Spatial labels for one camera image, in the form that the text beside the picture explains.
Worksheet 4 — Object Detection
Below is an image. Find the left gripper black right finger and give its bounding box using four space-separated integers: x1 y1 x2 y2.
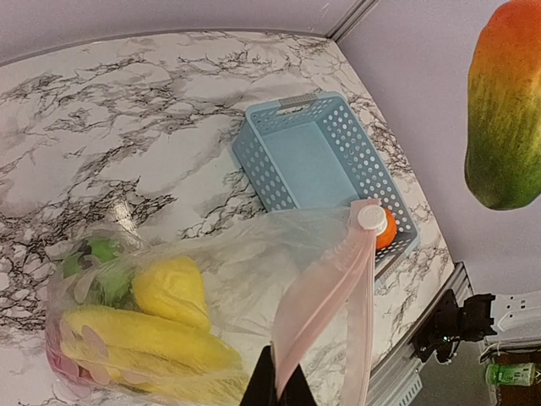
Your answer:
278 365 317 406

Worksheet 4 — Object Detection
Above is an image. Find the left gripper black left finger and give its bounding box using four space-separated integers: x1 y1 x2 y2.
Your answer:
239 345 278 406

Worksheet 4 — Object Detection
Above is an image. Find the clear zip top bag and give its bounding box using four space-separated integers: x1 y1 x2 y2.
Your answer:
46 199 386 405

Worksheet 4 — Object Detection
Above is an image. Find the yellow bell pepper toy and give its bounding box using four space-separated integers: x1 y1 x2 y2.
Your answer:
132 255 211 332

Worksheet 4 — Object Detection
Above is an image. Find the yellow banana toy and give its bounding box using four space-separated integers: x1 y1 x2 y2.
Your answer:
59 305 248 405

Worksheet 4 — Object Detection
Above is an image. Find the orange toy fruit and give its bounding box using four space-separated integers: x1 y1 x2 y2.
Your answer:
375 209 397 251

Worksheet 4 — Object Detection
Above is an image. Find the green watermelon toy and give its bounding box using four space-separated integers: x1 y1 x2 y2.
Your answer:
61 237 132 308

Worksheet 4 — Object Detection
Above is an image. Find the green orange mango toy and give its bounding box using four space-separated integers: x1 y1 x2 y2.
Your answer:
464 1 540 211

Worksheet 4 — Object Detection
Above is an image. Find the green bottle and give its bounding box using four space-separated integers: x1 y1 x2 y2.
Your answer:
485 363 537 387

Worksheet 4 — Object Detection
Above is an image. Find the grey plastic basket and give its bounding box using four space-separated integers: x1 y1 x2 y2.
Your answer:
232 92 420 283

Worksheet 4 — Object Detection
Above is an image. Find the aluminium front rail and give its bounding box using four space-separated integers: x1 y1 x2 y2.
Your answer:
367 262 471 406

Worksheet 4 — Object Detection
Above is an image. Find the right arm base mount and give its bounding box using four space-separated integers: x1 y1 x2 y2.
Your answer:
411 289 497 364

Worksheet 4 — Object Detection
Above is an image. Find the right aluminium frame post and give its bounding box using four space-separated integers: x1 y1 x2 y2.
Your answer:
325 0 379 42

